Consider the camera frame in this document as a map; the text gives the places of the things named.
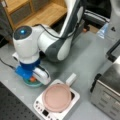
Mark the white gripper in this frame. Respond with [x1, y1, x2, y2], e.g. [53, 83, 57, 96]
[12, 51, 52, 86]

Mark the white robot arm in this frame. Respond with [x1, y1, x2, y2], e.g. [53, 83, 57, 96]
[13, 0, 85, 85]

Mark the teal bowl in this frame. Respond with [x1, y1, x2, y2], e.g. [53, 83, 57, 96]
[23, 78, 43, 88]

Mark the wooden cabinet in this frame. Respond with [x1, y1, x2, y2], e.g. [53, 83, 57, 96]
[0, 0, 66, 38]

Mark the pink pan with lid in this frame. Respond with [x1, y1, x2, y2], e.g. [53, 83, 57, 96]
[42, 73, 77, 112]

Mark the white induction cooker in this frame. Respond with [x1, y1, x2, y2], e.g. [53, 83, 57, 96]
[33, 80, 80, 120]

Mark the silver toaster oven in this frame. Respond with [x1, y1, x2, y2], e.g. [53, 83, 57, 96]
[90, 39, 120, 120]

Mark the black cable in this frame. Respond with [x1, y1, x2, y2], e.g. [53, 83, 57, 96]
[0, 56, 18, 69]

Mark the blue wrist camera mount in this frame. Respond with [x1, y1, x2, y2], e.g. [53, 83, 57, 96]
[15, 60, 40, 79]

